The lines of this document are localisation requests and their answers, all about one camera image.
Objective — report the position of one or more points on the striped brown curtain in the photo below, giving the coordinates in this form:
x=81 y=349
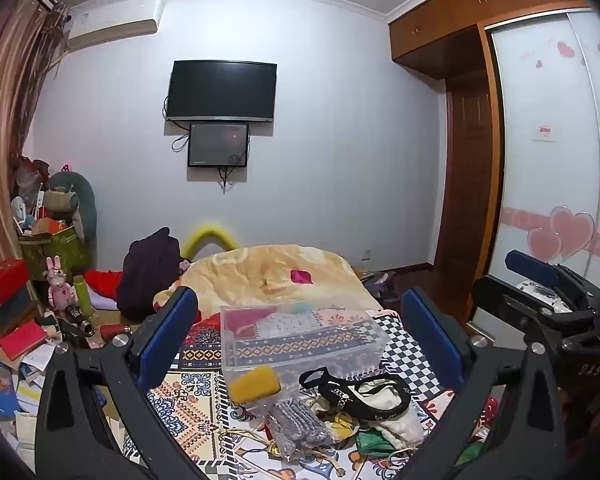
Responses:
x=5 y=135

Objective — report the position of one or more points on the green cloth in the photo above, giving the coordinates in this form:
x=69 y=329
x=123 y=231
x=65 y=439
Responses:
x=375 y=442

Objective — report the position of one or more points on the purple item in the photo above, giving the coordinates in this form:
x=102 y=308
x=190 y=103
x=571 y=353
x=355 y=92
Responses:
x=385 y=285

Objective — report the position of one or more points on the wooden wardrobe with sliding doors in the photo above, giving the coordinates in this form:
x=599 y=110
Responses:
x=540 y=110

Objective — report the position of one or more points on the clear plastic storage box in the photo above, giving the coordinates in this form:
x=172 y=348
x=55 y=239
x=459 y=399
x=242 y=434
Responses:
x=305 y=340

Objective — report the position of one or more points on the wooden door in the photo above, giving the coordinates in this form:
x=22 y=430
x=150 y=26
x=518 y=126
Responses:
x=467 y=175

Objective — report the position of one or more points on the black cylinder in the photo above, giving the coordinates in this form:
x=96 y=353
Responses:
x=77 y=320

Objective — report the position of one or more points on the pink bunny toy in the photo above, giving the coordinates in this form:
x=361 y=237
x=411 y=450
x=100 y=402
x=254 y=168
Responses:
x=59 y=285

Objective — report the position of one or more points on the green storage bag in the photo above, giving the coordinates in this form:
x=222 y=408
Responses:
x=65 y=250

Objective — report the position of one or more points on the red book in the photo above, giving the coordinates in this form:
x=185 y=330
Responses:
x=22 y=340

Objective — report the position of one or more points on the green cylinder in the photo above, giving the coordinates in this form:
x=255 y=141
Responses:
x=81 y=295

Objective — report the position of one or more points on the pile of papers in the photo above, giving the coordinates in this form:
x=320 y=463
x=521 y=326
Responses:
x=15 y=400

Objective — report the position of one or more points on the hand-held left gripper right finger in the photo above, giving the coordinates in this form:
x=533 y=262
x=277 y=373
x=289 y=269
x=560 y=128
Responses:
x=432 y=335

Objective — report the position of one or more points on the black jacket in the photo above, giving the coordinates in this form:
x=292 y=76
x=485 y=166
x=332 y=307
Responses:
x=147 y=275

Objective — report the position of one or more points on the yellow sponge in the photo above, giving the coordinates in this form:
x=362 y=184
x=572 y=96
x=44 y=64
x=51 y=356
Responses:
x=255 y=384

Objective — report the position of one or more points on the red cloth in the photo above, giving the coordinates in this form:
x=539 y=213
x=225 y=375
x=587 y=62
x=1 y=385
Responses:
x=105 y=282

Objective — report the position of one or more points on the wall-mounted black television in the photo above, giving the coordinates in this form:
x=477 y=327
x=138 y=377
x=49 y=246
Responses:
x=220 y=91

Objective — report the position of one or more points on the small black monitor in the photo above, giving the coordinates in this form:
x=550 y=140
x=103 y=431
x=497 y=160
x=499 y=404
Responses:
x=218 y=145

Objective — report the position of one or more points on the colourful patterned bedsheet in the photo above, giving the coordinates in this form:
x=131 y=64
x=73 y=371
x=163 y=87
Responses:
x=190 y=410

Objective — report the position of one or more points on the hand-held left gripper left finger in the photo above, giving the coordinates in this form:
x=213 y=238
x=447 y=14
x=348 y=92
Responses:
x=167 y=332

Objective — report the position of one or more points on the white air conditioner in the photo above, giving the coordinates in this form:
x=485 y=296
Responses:
x=112 y=22

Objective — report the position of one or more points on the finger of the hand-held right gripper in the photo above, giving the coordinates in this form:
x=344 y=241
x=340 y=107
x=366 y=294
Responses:
x=500 y=297
x=530 y=266

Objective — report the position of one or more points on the red box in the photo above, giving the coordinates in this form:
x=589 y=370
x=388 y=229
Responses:
x=5 y=277

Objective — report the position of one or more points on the beige fleece blanket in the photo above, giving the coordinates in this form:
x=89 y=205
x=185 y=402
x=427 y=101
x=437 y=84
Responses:
x=260 y=275

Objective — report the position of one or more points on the yellow foam tube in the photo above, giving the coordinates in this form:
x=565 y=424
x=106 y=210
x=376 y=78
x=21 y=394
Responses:
x=205 y=237

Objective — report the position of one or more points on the grey plush toy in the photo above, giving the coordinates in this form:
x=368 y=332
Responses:
x=82 y=205

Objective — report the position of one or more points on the dark red cylinder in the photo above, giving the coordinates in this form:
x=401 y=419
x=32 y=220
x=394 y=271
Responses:
x=114 y=332

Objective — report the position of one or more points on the grey knitted gloves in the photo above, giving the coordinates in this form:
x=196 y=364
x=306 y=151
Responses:
x=295 y=427

